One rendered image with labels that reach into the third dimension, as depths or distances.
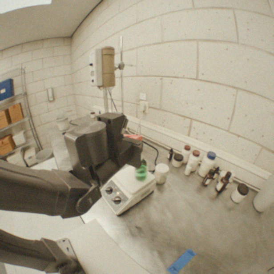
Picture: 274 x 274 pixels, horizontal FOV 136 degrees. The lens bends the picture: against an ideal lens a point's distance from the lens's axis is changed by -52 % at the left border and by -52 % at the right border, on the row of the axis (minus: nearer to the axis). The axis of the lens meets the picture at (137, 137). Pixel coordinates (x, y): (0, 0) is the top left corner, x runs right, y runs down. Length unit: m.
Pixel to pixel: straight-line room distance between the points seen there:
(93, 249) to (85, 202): 0.26
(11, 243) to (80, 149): 0.21
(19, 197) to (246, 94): 0.73
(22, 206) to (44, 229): 0.39
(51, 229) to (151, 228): 0.37
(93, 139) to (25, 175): 0.11
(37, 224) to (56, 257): 0.31
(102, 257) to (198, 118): 0.74
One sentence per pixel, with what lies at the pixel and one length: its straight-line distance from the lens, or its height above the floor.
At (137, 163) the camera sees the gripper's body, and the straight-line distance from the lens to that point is 0.28.
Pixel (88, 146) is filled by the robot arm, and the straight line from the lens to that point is 0.18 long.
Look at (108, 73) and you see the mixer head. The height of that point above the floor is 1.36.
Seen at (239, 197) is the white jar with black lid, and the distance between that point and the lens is 0.61.
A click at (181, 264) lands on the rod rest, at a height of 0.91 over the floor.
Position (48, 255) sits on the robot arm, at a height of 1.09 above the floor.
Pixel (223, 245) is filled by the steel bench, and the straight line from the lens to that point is 0.52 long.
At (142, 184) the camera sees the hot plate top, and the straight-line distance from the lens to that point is 0.43.
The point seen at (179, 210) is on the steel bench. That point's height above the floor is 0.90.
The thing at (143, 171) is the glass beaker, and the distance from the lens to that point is 0.39.
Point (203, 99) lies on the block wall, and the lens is 0.65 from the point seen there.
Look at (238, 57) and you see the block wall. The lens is 0.66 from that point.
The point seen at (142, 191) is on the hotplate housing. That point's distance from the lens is 0.44.
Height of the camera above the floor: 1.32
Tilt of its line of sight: 28 degrees down
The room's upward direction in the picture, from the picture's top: straight up
